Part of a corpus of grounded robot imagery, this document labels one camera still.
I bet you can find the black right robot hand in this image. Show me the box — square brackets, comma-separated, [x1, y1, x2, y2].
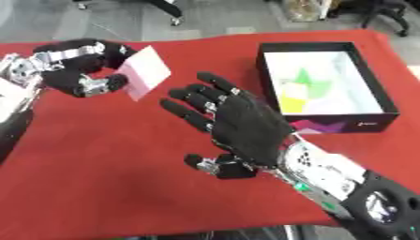
[158, 71, 295, 180]

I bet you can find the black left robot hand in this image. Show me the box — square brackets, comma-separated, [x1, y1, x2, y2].
[31, 37, 138, 98]

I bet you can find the pink and white block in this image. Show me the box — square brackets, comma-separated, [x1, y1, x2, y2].
[112, 45, 173, 102]

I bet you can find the black box with white inside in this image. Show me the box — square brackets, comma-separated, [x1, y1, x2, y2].
[254, 41, 400, 135]

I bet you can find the yellow block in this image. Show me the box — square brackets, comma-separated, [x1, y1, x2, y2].
[278, 97, 308, 114]

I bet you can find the green star-shaped block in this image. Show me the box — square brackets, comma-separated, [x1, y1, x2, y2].
[289, 67, 335, 94]

